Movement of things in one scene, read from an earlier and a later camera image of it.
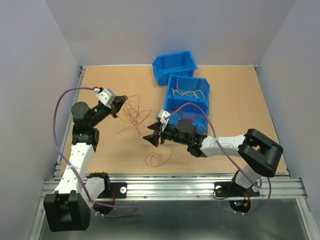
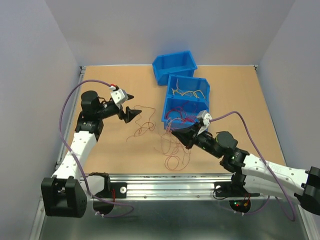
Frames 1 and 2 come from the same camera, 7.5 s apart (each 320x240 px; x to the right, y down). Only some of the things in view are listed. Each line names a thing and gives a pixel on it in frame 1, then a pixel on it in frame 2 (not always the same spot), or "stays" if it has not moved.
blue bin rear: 181,63 stays
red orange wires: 153,159 -> 176,154
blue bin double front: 188,99 stays
